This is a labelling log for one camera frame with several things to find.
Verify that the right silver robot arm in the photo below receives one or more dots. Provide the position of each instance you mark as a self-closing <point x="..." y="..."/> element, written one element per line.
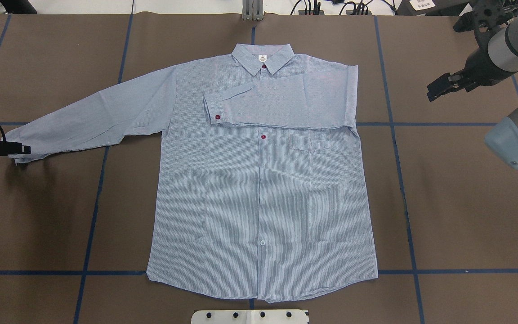
<point x="502" y="139"/>

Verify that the grey aluminium frame post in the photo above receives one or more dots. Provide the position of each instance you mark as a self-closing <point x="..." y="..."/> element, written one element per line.
<point x="252" y="10"/>

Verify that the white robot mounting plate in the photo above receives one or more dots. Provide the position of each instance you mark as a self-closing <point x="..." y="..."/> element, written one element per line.
<point x="267" y="316"/>

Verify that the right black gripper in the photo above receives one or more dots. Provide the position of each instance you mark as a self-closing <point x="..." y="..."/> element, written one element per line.
<point x="478" y="64"/>

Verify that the black box with label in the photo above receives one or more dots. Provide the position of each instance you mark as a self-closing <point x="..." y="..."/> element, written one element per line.
<point x="431" y="7"/>

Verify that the light blue striped shirt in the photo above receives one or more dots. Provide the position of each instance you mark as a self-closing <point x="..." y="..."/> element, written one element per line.
<point x="261" y="191"/>

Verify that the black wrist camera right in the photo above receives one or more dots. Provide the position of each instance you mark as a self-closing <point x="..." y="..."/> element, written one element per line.
<point x="485" y="19"/>

